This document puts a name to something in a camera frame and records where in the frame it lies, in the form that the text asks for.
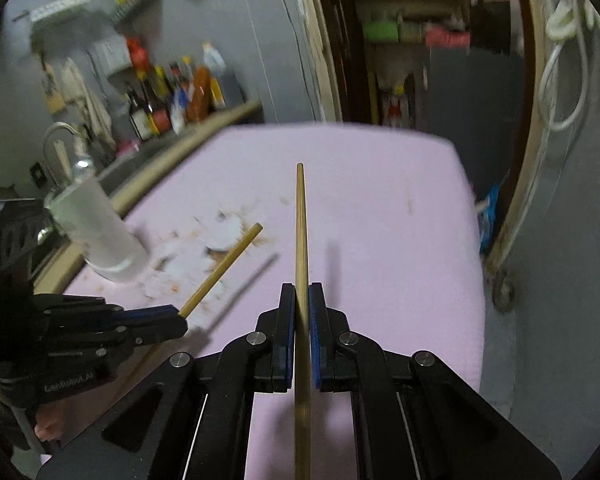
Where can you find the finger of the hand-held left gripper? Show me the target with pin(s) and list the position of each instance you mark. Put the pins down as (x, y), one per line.
(160, 331)
(150, 313)

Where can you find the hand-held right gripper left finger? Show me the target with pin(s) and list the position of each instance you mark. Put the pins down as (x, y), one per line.
(290, 340)

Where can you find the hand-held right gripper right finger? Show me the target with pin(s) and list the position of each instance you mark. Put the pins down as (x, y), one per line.
(316, 340)

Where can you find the thin light wooden chopstick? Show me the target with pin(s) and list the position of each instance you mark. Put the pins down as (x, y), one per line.
(220, 270)

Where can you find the white plastic cup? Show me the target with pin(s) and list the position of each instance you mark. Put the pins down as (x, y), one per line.
(100, 235)

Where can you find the thick brown wooden chopstick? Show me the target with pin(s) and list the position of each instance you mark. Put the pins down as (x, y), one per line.
(301, 240)

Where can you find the person's left hand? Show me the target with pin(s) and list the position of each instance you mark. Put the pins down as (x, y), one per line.
(47, 422)

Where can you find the metal faucet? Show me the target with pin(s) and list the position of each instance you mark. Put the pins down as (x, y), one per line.
(55, 135)

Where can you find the pink floral table cover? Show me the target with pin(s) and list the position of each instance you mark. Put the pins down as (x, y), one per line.
(380, 210)

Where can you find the hanging cloth towel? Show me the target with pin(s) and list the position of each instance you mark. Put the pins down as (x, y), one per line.
(87, 100)

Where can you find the dark soy sauce bottle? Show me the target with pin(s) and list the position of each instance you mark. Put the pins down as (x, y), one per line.
(140, 120)

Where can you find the caster wheel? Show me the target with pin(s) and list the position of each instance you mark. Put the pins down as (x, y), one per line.
(504, 290)

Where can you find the yellow-capped dark bottle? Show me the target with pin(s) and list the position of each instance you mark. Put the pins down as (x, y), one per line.
(157, 110)

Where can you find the blue and white packet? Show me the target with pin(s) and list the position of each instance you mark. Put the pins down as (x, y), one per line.
(179, 110)

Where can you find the blue and white plastic bag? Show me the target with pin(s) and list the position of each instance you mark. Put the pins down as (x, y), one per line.
(490, 220)

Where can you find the orange sauce bottle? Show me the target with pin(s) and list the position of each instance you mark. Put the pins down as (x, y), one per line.
(199, 95)

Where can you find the yellow-labelled box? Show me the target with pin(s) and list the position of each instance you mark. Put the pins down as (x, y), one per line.
(217, 92)

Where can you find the red container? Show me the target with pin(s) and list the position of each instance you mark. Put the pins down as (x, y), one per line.
(137, 55)

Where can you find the white plastic bottle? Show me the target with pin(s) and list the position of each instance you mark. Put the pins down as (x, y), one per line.
(214, 60)

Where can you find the white power strip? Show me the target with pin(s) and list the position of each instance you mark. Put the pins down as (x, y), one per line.
(60, 7)

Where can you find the dark cabinet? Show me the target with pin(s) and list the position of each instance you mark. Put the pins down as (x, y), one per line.
(480, 110)

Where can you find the green box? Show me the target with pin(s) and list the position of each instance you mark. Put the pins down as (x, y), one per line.
(380, 31)

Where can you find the red packet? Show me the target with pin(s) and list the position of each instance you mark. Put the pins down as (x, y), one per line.
(447, 38)

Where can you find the pale painted door frame post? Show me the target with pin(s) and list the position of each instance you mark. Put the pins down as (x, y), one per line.
(325, 50)

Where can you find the wooden door frame post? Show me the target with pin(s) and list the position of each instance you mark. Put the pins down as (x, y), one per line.
(525, 135)

